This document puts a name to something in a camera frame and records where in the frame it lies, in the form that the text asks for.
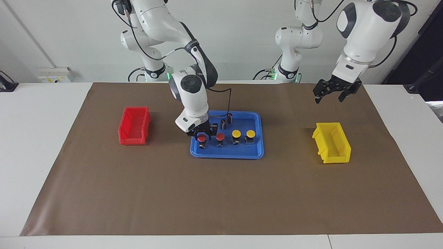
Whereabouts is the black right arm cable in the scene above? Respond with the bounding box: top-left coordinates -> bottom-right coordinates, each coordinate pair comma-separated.
119,0 -> 232,120

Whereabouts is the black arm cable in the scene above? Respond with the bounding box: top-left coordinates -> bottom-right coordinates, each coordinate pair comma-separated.
119,0 -> 232,120
310,0 -> 418,68

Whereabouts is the grey glossy sheet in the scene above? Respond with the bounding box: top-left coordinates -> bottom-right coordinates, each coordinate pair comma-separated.
425,100 -> 443,123

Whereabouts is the black backdrop panel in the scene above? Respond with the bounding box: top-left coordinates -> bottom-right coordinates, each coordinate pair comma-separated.
382,0 -> 443,101

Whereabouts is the black clamp mount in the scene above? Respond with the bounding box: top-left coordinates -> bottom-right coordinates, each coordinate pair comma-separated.
0,70 -> 19,93

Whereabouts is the black base cable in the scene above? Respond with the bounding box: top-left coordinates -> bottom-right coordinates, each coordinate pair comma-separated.
127,67 -> 146,83
253,54 -> 282,81

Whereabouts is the blue plastic tray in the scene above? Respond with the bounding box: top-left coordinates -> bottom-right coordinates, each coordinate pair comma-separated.
190,110 -> 264,159

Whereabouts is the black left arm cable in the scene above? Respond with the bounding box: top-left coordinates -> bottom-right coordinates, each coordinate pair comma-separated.
310,0 -> 418,68

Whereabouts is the white wall power outlet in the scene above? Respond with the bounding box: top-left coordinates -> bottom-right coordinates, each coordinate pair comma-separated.
37,67 -> 74,83

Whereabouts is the red plastic bin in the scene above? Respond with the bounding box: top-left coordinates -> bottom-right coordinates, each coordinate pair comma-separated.
118,106 -> 152,146

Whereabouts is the yellow plastic bin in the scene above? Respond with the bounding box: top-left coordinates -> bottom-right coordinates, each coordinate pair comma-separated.
312,122 -> 352,164

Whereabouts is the brown table mat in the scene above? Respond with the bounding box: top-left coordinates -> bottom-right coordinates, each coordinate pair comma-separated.
20,82 -> 443,236

